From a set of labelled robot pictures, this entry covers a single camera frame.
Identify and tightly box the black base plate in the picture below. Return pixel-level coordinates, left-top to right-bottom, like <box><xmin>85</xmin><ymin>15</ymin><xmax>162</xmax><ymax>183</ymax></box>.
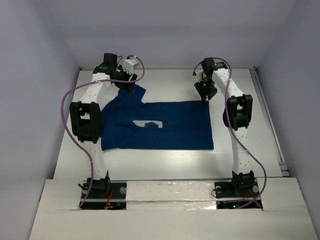
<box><xmin>80</xmin><ymin>181</ymin><xmax>127</xmax><ymax>210</ymax></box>
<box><xmin>210</xmin><ymin>180</ymin><xmax>263</xmax><ymax>210</ymax></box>

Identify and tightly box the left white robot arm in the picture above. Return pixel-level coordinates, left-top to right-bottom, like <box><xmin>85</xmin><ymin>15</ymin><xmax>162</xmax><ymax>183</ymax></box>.
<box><xmin>69</xmin><ymin>53</ymin><xmax>139</xmax><ymax>198</ymax></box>

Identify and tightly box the blue t shirt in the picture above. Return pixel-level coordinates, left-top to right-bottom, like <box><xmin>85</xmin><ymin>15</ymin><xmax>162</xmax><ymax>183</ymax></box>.
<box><xmin>101</xmin><ymin>85</ymin><xmax>214</xmax><ymax>151</ymax></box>

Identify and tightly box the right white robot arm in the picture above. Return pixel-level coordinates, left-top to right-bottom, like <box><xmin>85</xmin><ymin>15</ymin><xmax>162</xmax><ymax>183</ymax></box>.
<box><xmin>194</xmin><ymin>57</ymin><xmax>256</xmax><ymax>199</ymax></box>

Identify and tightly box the silver foil strip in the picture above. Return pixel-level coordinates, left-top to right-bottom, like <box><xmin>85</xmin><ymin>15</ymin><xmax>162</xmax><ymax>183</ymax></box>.
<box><xmin>125</xmin><ymin>180</ymin><xmax>217</xmax><ymax>211</ymax></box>

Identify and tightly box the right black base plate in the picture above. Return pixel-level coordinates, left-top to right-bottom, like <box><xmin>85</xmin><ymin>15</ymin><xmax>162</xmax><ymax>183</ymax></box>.
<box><xmin>210</xmin><ymin>180</ymin><xmax>263</xmax><ymax>210</ymax></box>

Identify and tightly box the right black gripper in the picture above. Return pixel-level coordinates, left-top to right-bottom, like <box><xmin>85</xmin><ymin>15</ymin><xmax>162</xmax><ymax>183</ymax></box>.
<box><xmin>195</xmin><ymin>77</ymin><xmax>218</xmax><ymax>103</ymax></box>

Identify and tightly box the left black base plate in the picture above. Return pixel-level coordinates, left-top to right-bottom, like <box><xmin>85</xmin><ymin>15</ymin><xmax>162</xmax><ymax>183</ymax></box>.
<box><xmin>80</xmin><ymin>181</ymin><xmax>127</xmax><ymax>210</ymax></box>

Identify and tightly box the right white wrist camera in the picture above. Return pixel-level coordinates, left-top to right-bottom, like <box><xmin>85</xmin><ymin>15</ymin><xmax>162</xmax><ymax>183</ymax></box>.
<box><xmin>192</xmin><ymin>70</ymin><xmax>203</xmax><ymax>83</ymax></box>

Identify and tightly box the aluminium side rail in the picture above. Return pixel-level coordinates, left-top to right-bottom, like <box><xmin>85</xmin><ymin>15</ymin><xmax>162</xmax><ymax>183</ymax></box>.
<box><xmin>249</xmin><ymin>66</ymin><xmax>291</xmax><ymax>178</ymax></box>

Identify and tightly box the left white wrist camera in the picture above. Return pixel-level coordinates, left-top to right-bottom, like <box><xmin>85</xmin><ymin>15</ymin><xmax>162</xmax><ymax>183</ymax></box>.
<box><xmin>122</xmin><ymin>58</ymin><xmax>139</xmax><ymax>75</ymax></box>

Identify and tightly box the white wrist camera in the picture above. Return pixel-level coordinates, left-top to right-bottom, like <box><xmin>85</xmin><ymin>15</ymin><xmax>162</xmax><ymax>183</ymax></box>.
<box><xmin>122</xmin><ymin>58</ymin><xmax>139</xmax><ymax>75</ymax></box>
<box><xmin>192</xmin><ymin>70</ymin><xmax>203</xmax><ymax>83</ymax></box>

